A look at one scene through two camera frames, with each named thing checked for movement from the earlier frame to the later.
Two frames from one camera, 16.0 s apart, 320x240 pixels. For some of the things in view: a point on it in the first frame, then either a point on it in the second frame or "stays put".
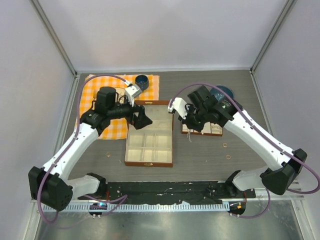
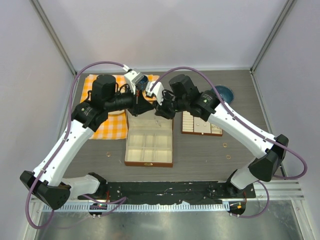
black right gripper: (187, 121) -> (161, 111)
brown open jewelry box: (152, 145) stays put
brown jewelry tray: (208, 128) stays put
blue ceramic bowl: (219, 94) stays put
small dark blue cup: (142, 80) stays put
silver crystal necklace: (189, 134) -> (157, 122)
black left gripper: (141, 120) -> (139, 105)
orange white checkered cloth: (145, 88) stays put
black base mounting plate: (171, 192) stays put
